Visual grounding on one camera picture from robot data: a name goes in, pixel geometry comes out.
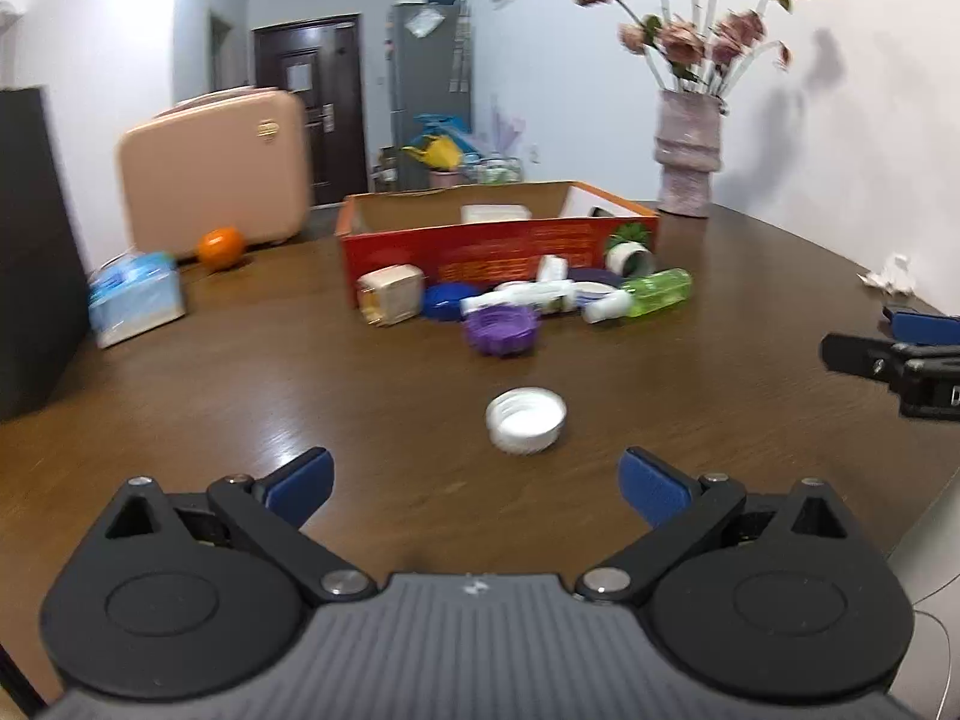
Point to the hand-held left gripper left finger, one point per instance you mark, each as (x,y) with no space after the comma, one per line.
(301,487)

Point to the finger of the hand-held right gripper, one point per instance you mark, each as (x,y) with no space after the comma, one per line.
(862,356)
(926,326)

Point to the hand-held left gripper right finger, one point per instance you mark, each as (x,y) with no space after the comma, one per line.
(654,491)

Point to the white plastic lid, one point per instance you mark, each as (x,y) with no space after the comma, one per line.
(526,420)

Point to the white cylindrical container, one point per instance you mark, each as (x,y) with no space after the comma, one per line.
(628,259)

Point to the blue plastic lid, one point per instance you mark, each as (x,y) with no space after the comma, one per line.
(448,304)

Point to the red cardboard box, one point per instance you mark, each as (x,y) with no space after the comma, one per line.
(480,255)

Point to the crumpled white tissue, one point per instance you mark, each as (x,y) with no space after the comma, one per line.
(889,276)

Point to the white squat bottle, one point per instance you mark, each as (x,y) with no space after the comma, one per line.
(607,307)

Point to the green plastic bottle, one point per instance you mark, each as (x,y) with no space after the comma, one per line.
(658,292)

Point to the cream square box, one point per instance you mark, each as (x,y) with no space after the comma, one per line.
(390,294)

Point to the purple plastic lid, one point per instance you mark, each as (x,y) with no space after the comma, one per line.
(501,330)

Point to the dark blue round lid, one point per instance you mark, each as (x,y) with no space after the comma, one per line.
(589,275)

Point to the long white tube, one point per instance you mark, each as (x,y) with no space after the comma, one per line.
(517,298)

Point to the small white bottle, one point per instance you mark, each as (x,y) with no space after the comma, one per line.
(553,268)

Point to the blue tissue pack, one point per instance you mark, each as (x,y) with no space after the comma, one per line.
(135,300)

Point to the orange fruit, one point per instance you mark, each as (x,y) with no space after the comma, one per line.
(221,249)

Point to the pink textured vase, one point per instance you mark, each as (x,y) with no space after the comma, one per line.
(686,157)

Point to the white rectangular box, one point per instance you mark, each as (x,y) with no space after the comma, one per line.
(495,213)

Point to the pink suitcase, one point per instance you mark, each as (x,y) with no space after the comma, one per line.
(217,165)

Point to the pink bucket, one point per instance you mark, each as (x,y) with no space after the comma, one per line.
(444,180)

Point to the large black paper bag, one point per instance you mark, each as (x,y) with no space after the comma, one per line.
(34,255)

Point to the dried pink flowers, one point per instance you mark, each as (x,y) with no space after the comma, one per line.
(682,37)

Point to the blue and yellow toy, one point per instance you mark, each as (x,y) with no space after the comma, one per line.
(439,142)

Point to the purple wrapped bouquet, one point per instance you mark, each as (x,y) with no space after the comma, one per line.
(504,127)

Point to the dark brown door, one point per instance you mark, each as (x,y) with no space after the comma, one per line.
(330,90)

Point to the grey refrigerator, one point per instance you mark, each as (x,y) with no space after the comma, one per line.
(427,67)

